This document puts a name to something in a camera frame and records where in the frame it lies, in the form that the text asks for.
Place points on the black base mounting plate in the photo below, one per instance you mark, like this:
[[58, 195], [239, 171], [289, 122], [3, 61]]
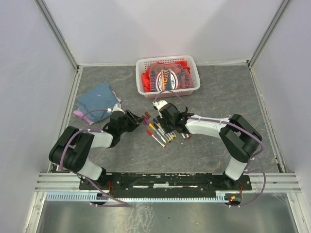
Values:
[[117, 182]]

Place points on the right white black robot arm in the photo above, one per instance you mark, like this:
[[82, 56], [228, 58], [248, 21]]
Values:
[[241, 140]]

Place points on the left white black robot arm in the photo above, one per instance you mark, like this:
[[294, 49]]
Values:
[[72, 148]]

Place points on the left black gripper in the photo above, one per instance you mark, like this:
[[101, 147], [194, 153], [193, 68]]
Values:
[[134, 120]]

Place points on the blue folded cloth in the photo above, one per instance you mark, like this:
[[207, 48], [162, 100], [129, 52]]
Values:
[[99, 102]]

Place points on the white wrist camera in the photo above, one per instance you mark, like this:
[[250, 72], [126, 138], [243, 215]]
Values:
[[116, 109], [159, 104]]

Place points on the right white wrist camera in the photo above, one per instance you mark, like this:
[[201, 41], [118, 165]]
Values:
[[159, 104]]

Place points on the red cap marker pen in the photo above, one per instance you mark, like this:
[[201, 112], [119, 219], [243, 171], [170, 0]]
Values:
[[155, 138]]

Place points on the white plastic basket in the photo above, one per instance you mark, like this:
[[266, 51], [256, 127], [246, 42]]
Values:
[[143, 64]]

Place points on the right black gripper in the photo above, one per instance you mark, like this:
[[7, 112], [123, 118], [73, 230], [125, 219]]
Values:
[[161, 120]]

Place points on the yellow cap marker pen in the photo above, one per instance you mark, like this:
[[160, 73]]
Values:
[[158, 133]]

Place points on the orange printed t-shirt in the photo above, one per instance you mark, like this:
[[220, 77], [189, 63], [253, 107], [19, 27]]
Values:
[[170, 76]]

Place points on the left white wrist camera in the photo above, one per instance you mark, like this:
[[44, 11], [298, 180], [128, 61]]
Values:
[[116, 109]]

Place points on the pink folded cloth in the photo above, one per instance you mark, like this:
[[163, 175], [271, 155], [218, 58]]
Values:
[[83, 115]]

